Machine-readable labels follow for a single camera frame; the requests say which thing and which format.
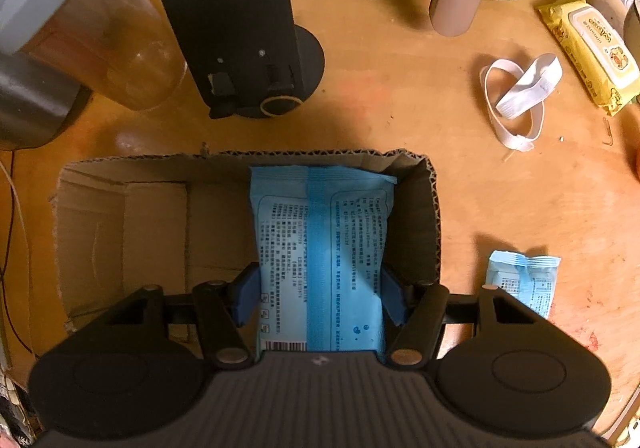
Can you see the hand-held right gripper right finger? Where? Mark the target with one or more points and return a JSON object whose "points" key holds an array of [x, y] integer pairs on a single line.
{"points": [[392, 298]]}

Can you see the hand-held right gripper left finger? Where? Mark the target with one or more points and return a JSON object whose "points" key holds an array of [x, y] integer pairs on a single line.
{"points": [[247, 295]]}

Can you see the blue packet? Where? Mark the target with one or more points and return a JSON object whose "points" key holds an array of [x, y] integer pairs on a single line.
{"points": [[320, 248], [530, 280]]}

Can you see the cardboard box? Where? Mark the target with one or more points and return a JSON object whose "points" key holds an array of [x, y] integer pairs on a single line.
{"points": [[150, 238]]}

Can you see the wooden desktop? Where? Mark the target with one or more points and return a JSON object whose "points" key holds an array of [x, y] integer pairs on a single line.
{"points": [[400, 127]]}

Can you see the rubber band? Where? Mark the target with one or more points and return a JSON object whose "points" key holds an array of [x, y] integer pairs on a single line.
{"points": [[260, 106]]}

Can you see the white elastic band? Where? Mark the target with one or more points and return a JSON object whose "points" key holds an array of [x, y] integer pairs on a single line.
{"points": [[525, 90]]}

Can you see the paper clip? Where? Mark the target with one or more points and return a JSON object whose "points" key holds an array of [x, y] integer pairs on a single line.
{"points": [[607, 127]]}

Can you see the grey phone stand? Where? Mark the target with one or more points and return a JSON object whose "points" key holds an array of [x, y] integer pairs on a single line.
{"points": [[225, 2]]}

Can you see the clear shaker bottle grey lid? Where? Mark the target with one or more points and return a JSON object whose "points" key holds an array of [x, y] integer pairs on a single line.
{"points": [[100, 27]]}

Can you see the yellow wet wipes pack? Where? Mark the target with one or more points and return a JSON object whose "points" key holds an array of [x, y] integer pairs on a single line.
{"points": [[595, 47]]}

